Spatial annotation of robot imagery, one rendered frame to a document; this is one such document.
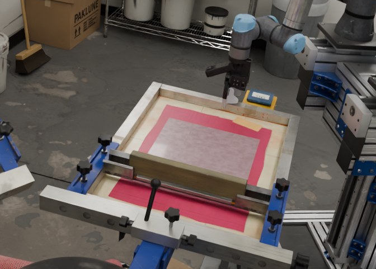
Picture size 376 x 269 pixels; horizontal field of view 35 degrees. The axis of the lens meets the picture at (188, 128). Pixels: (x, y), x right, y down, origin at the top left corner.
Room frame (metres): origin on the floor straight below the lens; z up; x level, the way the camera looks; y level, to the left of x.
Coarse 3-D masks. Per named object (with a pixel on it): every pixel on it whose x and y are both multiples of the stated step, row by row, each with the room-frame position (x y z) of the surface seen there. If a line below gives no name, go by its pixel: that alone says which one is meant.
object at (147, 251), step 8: (144, 240) 1.16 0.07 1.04; (144, 248) 1.13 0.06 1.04; (152, 248) 1.14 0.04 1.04; (160, 248) 1.14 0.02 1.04; (136, 256) 1.10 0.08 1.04; (144, 256) 1.11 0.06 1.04; (152, 256) 1.11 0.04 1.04; (160, 256) 1.11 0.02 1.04; (136, 264) 1.07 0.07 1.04; (144, 264) 1.08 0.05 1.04; (152, 264) 1.08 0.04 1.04; (160, 264) 1.12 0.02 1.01
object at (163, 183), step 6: (138, 174) 1.49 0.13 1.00; (144, 180) 1.48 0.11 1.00; (150, 180) 1.48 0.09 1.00; (168, 186) 1.46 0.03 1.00; (174, 186) 1.46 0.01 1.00; (180, 186) 1.47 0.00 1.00; (186, 192) 1.46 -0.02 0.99; (192, 192) 1.45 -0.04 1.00; (198, 192) 1.45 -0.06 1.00; (204, 192) 1.45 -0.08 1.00; (210, 198) 1.44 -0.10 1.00; (216, 198) 1.44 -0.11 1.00; (222, 198) 1.44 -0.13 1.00
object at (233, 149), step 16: (224, 128) 1.91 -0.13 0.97; (240, 128) 1.92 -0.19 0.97; (208, 144) 1.78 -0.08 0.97; (224, 144) 1.80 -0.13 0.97; (240, 144) 1.81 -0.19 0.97; (256, 144) 1.83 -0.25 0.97; (208, 160) 1.69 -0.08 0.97; (224, 160) 1.70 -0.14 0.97; (240, 160) 1.71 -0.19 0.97; (256, 160) 1.73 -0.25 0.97; (240, 176) 1.62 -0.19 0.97; (256, 176) 1.63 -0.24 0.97; (192, 208) 1.42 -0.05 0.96; (208, 208) 1.44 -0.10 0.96; (224, 208) 1.45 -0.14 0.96; (224, 224) 1.37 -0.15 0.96; (240, 224) 1.38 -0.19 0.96
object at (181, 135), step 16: (176, 112) 1.97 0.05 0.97; (192, 112) 1.99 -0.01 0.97; (160, 128) 1.84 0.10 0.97; (176, 128) 1.86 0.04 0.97; (192, 128) 1.87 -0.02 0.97; (208, 128) 1.89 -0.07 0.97; (144, 144) 1.72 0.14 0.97; (160, 144) 1.74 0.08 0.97; (176, 144) 1.75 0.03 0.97; (192, 144) 1.77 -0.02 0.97; (176, 160) 1.66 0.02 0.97; (192, 160) 1.67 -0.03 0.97; (112, 192) 1.44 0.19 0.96; (128, 192) 1.45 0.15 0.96; (144, 192) 1.46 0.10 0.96; (160, 192) 1.48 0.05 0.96; (176, 192) 1.49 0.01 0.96; (160, 208) 1.40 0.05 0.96; (176, 208) 1.41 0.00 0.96
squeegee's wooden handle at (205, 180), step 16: (144, 160) 1.49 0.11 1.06; (160, 160) 1.49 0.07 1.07; (160, 176) 1.48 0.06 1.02; (176, 176) 1.47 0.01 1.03; (192, 176) 1.46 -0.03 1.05; (208, 176) 1.46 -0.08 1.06; (224, 176) 1.46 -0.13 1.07; (208, 192) 1.46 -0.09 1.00; (224, 192) 1.45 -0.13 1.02; (240, 192) 1.44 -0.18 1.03
